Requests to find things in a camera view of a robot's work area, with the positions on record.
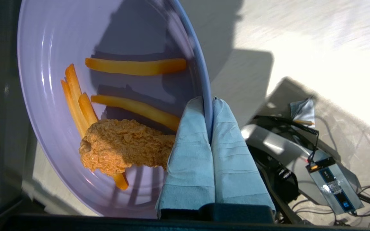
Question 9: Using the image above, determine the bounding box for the silver electronic box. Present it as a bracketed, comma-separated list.
[305, 157, 364, 215]

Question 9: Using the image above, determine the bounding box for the lavender plastic plate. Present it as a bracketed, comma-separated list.
[17, 0, 213, 219]

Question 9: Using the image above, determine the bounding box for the breaded chicken piece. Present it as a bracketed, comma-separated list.
[79, 119, 176, 176]

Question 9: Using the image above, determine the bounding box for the long french fry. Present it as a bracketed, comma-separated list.
[85, 57, 187, 76]
[91, 94, 181, 132]

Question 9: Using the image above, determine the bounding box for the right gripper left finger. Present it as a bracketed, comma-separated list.
[155, 96, 216, 219]

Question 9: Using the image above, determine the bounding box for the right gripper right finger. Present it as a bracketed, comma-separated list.
[212, 98, 276, 213]

